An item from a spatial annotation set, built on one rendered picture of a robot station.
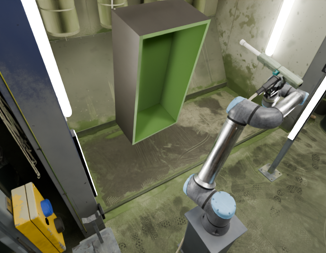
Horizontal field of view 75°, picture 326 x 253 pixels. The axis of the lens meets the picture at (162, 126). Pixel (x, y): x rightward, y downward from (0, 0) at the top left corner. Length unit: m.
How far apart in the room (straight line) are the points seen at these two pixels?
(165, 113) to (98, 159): 0.98
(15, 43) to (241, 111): 1.02
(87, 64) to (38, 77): 1.97
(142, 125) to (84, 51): 1.22
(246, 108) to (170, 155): 1.63
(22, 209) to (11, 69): 0.52
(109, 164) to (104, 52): 1.44
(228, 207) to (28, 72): 1.21
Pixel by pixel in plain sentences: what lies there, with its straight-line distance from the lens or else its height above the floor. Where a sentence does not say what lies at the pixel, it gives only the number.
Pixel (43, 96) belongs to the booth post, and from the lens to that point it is 1.03.
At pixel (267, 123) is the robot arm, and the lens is 1.20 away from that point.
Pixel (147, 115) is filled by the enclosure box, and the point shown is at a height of 0.51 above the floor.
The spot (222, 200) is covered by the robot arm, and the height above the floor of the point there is 0.91.
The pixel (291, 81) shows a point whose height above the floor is 1.48.
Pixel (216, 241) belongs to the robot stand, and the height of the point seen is 0.64.
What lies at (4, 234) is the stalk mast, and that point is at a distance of 0.74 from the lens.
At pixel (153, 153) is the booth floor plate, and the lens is 2.66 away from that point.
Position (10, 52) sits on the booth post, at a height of 1.76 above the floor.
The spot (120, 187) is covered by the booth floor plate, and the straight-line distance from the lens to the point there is 2.41.
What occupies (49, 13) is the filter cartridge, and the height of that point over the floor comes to 1.47.
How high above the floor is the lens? 2.09
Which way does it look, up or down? 43 degrees down
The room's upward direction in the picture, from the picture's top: 3 degrees clockwise
